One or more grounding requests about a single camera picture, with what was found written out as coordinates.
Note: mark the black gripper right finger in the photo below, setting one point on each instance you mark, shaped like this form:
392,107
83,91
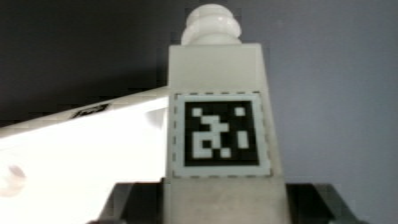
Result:
316,205

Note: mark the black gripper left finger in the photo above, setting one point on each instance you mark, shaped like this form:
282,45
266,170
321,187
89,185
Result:
133,204

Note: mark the white table leg with tag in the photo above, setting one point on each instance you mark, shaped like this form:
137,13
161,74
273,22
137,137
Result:
224,183

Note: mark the white square tabletop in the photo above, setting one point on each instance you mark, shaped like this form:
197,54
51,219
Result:
71,153

